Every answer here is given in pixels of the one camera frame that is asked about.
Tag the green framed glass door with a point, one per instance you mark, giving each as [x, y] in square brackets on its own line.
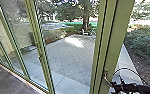
[116, 40]

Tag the dark green shrub bed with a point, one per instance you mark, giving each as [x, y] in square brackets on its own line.
[142, 41]

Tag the outdoor metal chair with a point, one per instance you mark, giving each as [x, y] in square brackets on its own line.
[85, 32]

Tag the large tree trunk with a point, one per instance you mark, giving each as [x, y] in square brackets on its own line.
[86, 20]

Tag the low brownish hedge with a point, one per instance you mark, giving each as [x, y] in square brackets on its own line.
[54, 35]

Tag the green framed glass wall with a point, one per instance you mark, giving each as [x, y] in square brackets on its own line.
[37, 43]

